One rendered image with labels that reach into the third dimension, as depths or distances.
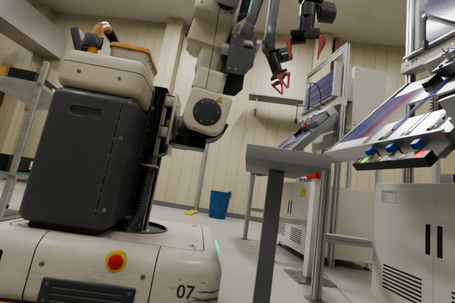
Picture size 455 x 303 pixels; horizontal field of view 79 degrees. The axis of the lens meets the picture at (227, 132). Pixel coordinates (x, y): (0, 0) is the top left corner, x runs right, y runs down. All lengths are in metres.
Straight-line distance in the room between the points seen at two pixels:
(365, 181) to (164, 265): 4.65
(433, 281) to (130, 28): 5.90
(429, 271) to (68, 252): 1.30
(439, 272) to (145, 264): 1.10
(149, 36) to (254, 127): 2.81
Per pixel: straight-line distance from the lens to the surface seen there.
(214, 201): 4.30
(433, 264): 1.46
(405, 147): 1.14
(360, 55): 5.83
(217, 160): 4.89
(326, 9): 1.13
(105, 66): 0.93
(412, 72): 2.01
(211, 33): 1.17
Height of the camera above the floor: 0.47
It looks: 11 degrees up
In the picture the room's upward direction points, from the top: 9 degrees clockwise
